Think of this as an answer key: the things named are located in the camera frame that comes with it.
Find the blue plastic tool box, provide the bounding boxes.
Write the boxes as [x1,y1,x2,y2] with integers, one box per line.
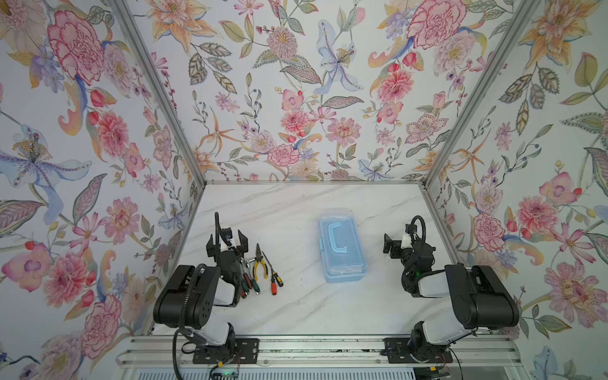
[318,213,367,283]

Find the green handled ratchet wrench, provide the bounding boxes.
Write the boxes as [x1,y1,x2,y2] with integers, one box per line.
[245,259,261,295]

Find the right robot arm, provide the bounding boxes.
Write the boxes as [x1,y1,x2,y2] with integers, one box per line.
[383,234,520,363]

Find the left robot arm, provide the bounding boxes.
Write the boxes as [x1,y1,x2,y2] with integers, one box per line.
[153,228,249,347]

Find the yellow handled pliers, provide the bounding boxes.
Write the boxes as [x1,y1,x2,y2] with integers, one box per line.
[253,244,269,281]

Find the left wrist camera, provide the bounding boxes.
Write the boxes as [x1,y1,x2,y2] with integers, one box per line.
[219,228,233,245]

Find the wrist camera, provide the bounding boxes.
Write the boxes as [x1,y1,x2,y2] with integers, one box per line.
[401,223,417,250]
[219,228,233,245]

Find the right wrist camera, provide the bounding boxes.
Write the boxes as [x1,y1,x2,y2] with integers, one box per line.
[401,223,417,250]

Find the red handled screwdriver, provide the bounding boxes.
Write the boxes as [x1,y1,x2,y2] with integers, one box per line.
[271,270,278,296]

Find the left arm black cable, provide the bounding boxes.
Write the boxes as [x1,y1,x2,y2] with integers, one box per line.
[172,211,224,380]

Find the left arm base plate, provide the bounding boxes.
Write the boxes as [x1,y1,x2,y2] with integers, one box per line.
[193,338,260,365]

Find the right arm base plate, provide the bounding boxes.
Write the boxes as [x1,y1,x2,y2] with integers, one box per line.
[380,337,453,365]

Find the aluminium front rail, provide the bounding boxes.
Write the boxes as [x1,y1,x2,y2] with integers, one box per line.
[117,334,523,369]

